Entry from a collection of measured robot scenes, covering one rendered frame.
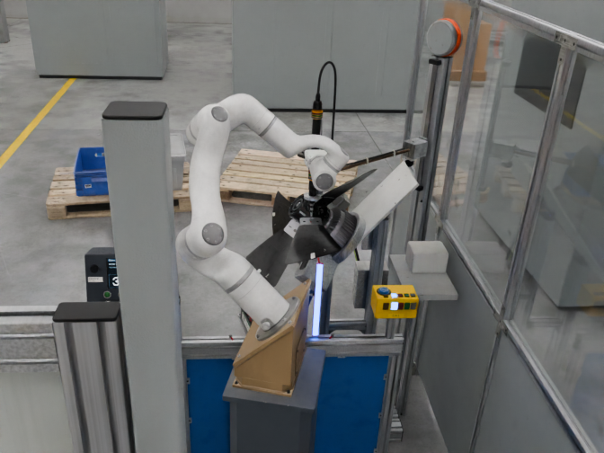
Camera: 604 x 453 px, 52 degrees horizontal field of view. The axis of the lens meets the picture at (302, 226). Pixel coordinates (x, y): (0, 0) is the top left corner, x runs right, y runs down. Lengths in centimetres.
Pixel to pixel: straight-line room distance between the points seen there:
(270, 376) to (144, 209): 157
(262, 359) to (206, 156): 67
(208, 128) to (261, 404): 90
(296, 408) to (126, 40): 801
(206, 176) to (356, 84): 631
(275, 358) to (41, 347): 143
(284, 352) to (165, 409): 135
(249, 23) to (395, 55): 188
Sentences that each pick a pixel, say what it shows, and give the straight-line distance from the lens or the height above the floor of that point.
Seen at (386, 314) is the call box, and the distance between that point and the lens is 239.
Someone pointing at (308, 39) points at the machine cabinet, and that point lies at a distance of 798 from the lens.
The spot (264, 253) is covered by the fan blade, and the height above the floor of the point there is 101.
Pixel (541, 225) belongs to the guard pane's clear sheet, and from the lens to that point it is 224.
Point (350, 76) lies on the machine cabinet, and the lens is 816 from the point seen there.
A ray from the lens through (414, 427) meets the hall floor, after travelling 342.
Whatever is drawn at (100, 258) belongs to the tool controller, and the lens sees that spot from 227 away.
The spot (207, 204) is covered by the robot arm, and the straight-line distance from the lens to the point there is 195.
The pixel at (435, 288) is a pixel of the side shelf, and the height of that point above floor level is 86.
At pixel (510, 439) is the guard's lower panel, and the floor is 64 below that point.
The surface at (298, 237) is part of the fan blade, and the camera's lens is 251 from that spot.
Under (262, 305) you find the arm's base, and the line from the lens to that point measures 198.
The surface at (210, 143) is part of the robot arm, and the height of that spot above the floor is 168.
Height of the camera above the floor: 235
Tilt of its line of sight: 27 degrees down
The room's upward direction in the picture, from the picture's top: 3 degrees clockwise
